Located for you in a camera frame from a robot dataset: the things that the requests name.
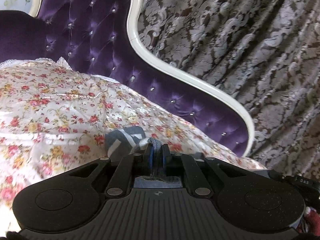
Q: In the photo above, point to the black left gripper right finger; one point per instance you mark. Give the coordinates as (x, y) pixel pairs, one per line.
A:
(186, 168)

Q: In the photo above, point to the purple tufted white-framed sofa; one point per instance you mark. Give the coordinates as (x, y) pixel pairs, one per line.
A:
(100, 37)

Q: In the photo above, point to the dark damask curtain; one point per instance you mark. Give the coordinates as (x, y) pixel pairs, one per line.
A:
(264, 53)

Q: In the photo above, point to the grey white striped cardigan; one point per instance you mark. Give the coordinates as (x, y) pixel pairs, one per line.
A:
(129, 140)

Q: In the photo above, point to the floral bed cover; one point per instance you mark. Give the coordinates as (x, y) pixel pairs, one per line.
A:
(54, 119)

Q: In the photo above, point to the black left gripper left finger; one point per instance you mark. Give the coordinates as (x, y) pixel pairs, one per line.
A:
(130, 167)

